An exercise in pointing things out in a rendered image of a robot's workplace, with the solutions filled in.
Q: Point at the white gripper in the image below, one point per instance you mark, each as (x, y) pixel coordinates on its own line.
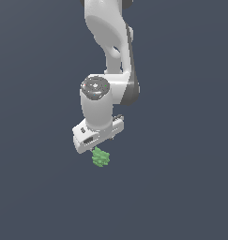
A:
(87, 137)

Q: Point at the green bumpy object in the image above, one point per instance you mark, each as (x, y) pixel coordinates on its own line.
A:
(101, 158)

